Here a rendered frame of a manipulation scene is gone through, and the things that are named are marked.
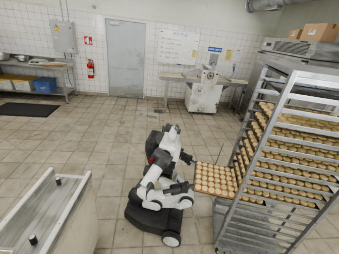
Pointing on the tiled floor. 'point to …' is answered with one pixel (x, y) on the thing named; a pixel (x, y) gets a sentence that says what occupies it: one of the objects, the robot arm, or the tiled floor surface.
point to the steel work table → (12, 62)
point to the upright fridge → (317, 49)
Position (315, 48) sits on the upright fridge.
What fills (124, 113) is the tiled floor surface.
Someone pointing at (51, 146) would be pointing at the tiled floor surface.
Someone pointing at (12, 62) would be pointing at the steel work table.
